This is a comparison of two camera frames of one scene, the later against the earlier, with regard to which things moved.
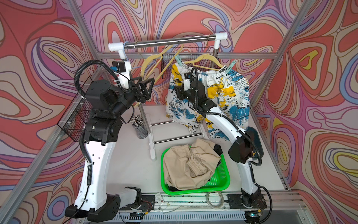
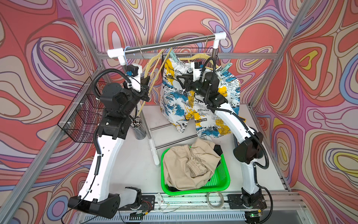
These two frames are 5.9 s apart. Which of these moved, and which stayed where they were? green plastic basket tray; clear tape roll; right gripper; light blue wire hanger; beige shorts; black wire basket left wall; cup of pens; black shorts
Moved: right gripper; light blue wire hanger
Stayed: cup of pens; green plastic basket tray; beige shorts; clear tape roll; black shorts; black wire basket left wall
